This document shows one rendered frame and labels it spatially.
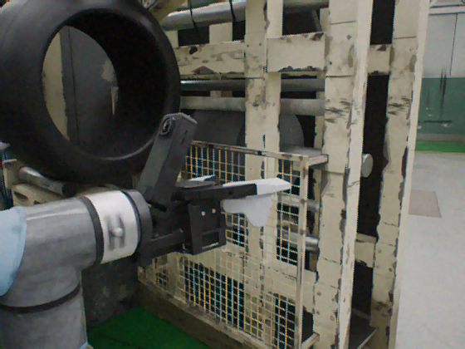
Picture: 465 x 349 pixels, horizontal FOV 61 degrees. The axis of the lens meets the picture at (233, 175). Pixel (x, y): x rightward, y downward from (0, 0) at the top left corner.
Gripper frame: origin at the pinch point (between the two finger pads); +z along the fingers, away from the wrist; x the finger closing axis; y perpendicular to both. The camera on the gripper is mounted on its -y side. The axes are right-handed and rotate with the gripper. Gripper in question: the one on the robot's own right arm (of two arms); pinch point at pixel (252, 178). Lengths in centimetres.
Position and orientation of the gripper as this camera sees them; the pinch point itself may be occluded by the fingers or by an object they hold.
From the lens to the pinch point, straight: 58.0
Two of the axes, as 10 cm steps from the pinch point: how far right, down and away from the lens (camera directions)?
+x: 6.5, 0.3, -7.6
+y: 0.9, 9.9, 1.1
